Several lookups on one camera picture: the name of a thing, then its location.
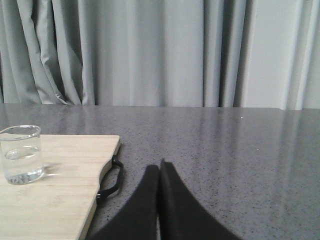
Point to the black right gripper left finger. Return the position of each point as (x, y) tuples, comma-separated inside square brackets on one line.
[(137, 219)]

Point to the black cutting board handle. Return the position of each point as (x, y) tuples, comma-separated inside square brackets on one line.
[(104, 191)]

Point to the clear glass measuring beaker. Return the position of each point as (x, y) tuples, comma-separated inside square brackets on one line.
[(20, 151)]

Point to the grey pleated curtain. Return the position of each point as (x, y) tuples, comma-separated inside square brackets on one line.
[(179, 53)]

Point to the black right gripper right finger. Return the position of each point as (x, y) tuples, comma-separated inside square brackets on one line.
[(181, 216)]

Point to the light wooden cutting board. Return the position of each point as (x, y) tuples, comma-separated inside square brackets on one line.
[(60, 205)]

